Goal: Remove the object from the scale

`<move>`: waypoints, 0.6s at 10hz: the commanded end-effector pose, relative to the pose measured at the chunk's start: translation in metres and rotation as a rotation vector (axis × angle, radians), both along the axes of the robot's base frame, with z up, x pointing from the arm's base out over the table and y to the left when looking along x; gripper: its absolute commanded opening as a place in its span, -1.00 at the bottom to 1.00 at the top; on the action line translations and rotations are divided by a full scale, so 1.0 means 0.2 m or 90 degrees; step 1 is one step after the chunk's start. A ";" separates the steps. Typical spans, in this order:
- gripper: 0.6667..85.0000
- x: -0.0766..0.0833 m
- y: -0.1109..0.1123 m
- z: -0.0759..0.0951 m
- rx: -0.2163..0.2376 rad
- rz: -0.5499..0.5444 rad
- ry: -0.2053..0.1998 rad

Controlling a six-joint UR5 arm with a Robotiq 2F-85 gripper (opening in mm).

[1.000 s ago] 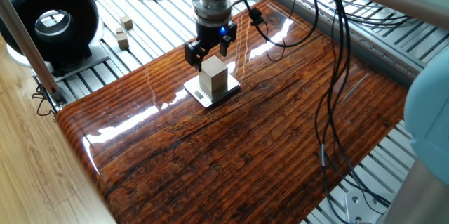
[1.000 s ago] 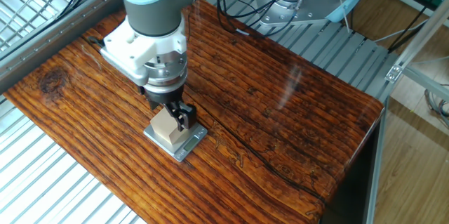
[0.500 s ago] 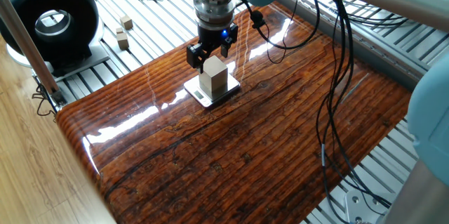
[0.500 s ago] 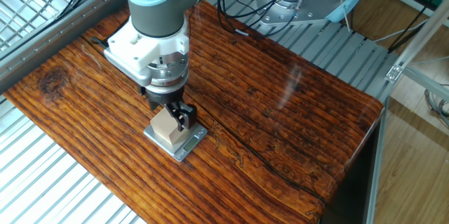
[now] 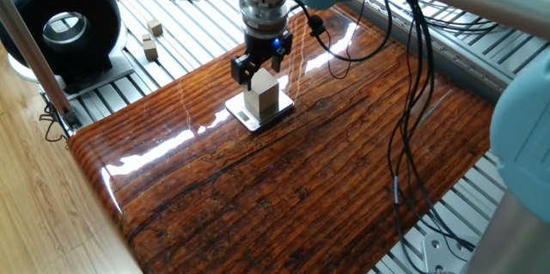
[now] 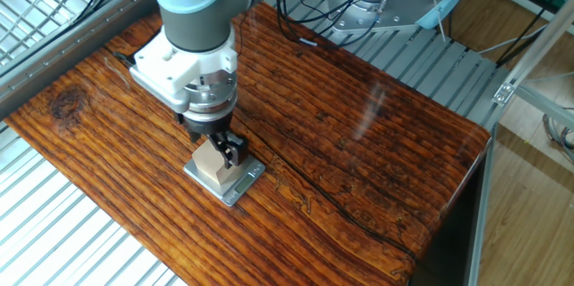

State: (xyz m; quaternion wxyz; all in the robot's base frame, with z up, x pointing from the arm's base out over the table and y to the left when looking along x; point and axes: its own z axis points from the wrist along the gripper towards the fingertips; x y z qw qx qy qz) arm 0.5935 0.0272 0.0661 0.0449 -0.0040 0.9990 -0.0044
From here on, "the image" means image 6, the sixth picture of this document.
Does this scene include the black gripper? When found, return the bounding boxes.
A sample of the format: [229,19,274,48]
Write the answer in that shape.
[181,110,250,169]

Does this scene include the large wooden cube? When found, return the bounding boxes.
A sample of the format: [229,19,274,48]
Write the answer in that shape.
[191,140,234,186]

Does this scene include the silver digital scale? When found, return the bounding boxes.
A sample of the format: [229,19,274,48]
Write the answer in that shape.
[182,155,266,208]

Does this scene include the glossy wood-grain board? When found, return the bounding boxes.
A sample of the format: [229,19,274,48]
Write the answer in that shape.
[4,1,492,286]

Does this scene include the grey aluminium table rail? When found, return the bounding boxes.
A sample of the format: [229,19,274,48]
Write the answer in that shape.
[0,0,158,119]

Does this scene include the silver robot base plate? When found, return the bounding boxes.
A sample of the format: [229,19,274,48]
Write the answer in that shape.
[322,0,427,34]

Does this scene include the long black floor cable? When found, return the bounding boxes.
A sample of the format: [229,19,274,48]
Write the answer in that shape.
[495,0,574,68]

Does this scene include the aluminium frame post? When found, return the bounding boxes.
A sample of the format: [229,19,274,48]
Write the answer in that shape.
[491,0,574,107]

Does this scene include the aluminium frame beam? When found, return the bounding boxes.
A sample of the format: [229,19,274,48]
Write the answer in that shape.
[514,84,574,131]

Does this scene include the coiled cable bundle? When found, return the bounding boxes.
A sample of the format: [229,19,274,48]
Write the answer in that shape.
[541,106,574,166]

